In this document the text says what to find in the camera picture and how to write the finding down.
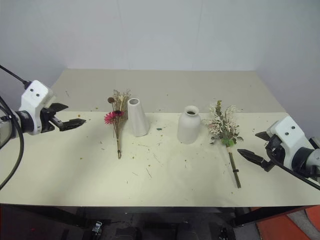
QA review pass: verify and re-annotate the black table frame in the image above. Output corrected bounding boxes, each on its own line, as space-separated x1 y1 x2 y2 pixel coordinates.
0 203 320 228

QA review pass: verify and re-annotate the white bottle-shaped ceramic vase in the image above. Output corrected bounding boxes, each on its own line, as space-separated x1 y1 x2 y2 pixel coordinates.
176 105 202 145

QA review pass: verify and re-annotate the pink dried flower bouquet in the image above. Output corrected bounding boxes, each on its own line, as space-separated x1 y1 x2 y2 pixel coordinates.
103 88 133 160

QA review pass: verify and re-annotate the white conical ceramic vase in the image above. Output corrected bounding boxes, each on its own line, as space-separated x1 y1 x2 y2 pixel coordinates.
127 97 151 138

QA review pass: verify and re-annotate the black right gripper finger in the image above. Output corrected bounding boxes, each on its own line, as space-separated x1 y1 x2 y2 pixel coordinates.
254 131 270 143
236 148 266 168

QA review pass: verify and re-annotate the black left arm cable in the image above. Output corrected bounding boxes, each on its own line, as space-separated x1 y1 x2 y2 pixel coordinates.
0 64 31 190

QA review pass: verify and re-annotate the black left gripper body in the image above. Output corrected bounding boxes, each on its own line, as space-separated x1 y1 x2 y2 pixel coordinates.
39 106 63 134

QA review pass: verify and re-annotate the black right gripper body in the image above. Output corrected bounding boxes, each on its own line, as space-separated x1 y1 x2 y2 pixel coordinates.
262 134 286 173

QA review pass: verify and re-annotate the white green dried bouquet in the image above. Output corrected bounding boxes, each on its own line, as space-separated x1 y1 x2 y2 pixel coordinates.
202 99 244 189

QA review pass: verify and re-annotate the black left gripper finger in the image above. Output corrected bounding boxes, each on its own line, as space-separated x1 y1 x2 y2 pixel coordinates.
58 118 87 133
47 102 69 114

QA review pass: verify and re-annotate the orange floor mat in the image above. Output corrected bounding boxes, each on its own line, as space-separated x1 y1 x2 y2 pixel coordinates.
254 206 320 240

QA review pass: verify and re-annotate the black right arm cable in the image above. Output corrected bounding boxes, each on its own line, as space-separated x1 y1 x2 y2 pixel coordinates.
273 136 320 191

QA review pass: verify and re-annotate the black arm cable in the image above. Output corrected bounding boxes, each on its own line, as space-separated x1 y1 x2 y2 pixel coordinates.
273 136 320 191
0 64 31 190

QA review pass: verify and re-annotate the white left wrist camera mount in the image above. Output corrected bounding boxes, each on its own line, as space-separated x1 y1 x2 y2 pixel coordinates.
20 79 55 136

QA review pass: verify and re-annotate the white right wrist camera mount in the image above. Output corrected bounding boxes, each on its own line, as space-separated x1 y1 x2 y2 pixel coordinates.
265 115 314 169

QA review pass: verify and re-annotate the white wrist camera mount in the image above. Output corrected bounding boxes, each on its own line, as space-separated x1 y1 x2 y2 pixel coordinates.
20 79 55 136
265 115 314 169

